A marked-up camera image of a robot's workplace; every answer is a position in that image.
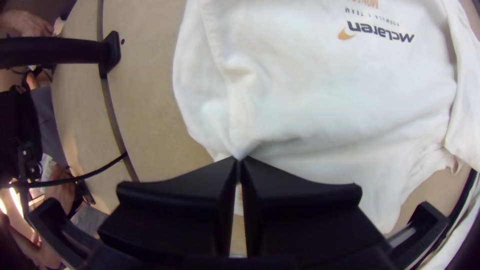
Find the white t-shirt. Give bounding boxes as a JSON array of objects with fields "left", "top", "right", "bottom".
[{"left": 172, "top": 0, "right": 480, "bottom": 235}]

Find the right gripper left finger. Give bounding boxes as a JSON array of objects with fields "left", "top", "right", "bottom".
[{"left": 97, "top": 156, "right": 240, "bottom": 259}]

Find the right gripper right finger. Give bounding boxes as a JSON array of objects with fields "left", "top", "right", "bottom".
[{"left": 239, "top": 156, "right": 393, "bottom": 260}]

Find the black cable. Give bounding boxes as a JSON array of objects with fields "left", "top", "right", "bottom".
[{"left": 9, "top": 151, "right": 129, "bottom": 189}]

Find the person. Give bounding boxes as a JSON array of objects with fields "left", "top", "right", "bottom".
[{"left": 0, "top": 9, "right": 110, "bottom": 269}]

